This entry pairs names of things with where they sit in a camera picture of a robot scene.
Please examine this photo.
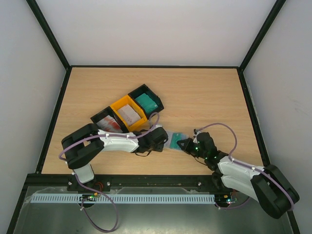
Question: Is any purple cable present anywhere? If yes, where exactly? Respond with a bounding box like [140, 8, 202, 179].
[59, 112, 160, 232]
[194, 122, 295, 211]

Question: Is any green VIP credit card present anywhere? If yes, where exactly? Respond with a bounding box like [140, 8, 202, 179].
[169, 133, 188, 150]

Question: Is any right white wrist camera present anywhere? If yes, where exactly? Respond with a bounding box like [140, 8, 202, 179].
[193, 129, 201, 144]

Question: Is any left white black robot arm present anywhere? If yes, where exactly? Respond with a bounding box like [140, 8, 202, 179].
[59, 124, 168, 184]

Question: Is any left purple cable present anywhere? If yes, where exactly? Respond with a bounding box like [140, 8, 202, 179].
[59, 112, 160, 232]

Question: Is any black bin with red cards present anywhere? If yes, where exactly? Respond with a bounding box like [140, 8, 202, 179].
[91, 106, 129, 133]

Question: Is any red patterned card stack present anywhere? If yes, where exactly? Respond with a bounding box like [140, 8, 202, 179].
[97, 116, 123, 133]

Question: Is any black bin with green cards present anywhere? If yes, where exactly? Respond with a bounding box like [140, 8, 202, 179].
[128, 84, 164, 119]

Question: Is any beige card holder wallet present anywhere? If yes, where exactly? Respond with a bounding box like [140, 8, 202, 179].
[164, 131, 189, 151]

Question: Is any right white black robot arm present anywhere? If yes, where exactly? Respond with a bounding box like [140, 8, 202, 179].
[177, 133, 300, 219]

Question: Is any green card stack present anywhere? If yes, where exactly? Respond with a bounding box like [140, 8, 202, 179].
[135, 93, 158, 114]

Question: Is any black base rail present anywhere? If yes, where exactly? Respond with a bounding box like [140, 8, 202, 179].
[25, 173, 283, 193]

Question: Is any black aluminium frame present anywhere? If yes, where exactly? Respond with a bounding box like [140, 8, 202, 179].
[6, 0, 300, 234]

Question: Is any yellow bin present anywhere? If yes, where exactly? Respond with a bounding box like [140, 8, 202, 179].
[110, 95, 147, 132]

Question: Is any light blue slotted cable duct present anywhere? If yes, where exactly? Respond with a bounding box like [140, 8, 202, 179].
[30, 194, 215, 204]

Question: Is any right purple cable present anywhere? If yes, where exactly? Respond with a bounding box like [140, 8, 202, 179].
[194, 122, 295, 211]

